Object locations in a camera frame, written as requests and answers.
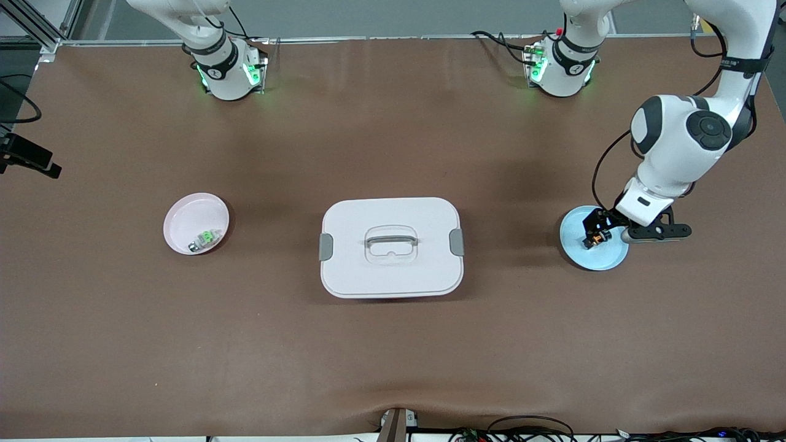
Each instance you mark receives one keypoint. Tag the aluminium profile frame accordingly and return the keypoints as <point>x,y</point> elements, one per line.
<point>49,42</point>

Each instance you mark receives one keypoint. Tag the brown mount bracket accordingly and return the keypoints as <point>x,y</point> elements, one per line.
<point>393,426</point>

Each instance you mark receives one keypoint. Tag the light blue round plate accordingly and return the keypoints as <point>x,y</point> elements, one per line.
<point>577,253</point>

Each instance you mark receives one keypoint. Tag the orange and black switch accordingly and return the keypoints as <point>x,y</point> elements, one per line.
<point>591,243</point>

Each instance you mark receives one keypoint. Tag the pink box with white lid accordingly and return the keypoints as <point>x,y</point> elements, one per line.
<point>393,270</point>

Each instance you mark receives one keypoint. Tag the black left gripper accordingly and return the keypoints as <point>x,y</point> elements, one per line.
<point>599,220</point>

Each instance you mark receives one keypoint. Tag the pink round plate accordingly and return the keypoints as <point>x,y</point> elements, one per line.
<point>184,215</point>

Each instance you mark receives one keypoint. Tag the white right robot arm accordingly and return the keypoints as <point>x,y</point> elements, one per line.
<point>227,73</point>

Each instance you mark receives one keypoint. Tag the green and clear switch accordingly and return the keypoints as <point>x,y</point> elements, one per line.
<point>207,238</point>

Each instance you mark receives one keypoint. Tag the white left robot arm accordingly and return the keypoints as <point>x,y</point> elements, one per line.
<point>675,141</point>

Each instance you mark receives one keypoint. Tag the brown table cover mat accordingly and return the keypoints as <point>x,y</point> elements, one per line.
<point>393,356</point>

